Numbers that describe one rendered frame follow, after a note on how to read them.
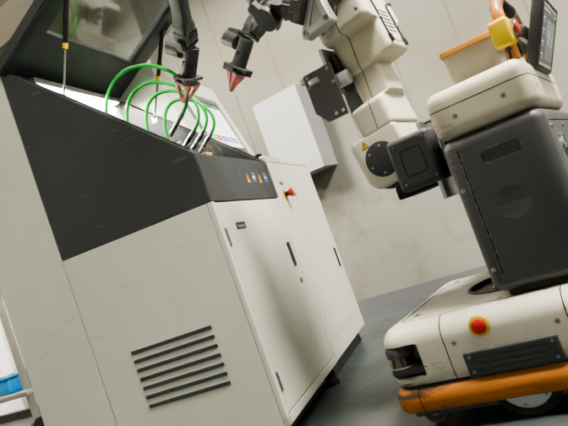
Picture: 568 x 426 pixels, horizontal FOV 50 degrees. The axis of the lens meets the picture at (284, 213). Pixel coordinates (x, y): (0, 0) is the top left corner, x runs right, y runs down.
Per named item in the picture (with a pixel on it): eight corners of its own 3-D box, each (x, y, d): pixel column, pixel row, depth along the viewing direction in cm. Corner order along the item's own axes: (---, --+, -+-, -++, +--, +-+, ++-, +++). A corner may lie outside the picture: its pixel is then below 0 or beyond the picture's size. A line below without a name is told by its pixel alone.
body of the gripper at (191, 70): (172, 79, 217) (173, 59, 214) (188, 76, 225) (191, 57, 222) (186, 85, 215) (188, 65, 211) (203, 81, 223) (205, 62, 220)
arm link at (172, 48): (180, 42, 205) (195, 27, 209) (154, 34, 209) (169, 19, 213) (188, 69, 215) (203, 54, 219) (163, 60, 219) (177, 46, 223)
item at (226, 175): (216, 200, 189) (199, 153, 190) (204, 205, 190) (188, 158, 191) (275, 197, 248) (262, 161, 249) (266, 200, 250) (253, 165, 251)
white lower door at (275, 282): (291, 412, 183) (216, 201, 187) (284, 414, 184) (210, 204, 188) (335, 355, 245) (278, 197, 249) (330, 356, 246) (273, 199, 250)
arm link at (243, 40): (248, 38, 221) (258, 40, 226) (235, 32, 224) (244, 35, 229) (243, 56, 223) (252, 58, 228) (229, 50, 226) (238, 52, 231)
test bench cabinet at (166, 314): (298, 449, 180) (210, 201, 185) (138, 489, 197) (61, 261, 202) (343, 377, 248) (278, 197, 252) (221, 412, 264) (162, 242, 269)
